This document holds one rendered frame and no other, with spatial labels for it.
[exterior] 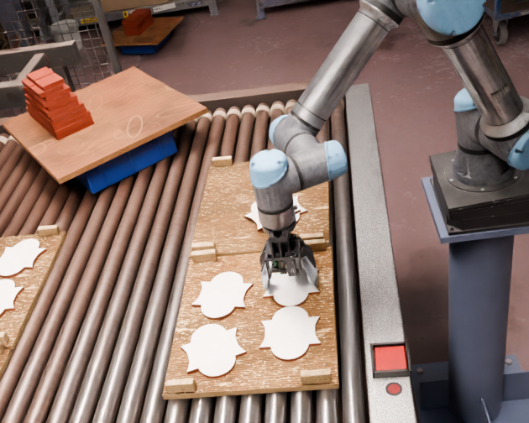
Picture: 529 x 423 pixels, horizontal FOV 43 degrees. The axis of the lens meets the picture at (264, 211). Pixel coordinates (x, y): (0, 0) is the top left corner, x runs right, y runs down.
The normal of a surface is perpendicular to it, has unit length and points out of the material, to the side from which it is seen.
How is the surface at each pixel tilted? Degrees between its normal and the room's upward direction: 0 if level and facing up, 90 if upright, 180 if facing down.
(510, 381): 90
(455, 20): 82
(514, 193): 5
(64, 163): 0
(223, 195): 0
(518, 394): 90
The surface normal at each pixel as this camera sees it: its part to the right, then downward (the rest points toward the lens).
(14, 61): -0.06, 0.61
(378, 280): -0.16, -0.79
